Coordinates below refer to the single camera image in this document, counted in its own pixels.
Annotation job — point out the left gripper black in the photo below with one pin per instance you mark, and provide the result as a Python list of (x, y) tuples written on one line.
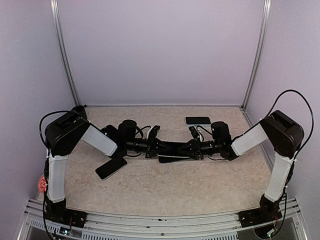
[(153, 146)]

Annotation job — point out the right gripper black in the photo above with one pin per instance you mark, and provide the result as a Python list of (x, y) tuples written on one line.
[(195, 147)]

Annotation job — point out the black phone case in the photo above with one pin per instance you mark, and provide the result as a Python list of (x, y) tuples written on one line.
[(111, 132), (170, 159)]

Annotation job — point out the black phone teal edge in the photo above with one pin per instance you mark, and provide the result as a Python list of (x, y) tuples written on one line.
[(198, 120)]

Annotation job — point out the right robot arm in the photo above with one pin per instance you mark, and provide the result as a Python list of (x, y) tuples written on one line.
[(283, 134)]

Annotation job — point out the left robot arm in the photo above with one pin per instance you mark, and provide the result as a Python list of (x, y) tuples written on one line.
[(63, 135)]

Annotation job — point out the dark green mug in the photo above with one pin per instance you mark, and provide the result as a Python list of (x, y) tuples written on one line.
[(80, 110)]

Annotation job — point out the red patterned round coaster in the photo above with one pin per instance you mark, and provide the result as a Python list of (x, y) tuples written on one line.
[(42, 184)]

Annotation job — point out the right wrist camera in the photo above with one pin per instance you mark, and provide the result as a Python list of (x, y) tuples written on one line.
[(196, 134)]

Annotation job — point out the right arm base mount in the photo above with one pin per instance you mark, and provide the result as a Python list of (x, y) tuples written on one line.
[(266, 212)]

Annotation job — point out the front aluminium rail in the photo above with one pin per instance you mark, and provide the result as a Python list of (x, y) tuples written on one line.
[(107, 226)]

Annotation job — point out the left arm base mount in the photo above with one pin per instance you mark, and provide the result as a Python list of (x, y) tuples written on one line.
[(58, 212)]

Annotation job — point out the right aluminium frame post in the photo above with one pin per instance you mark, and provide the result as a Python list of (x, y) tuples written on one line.
[(258, 53)]

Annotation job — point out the aluminium frame post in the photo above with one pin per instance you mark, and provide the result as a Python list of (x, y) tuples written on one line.
[(258, 53), (54, 5)]

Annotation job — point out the left aluminium frame post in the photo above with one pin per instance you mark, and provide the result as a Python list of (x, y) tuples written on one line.
[(54, 5)]

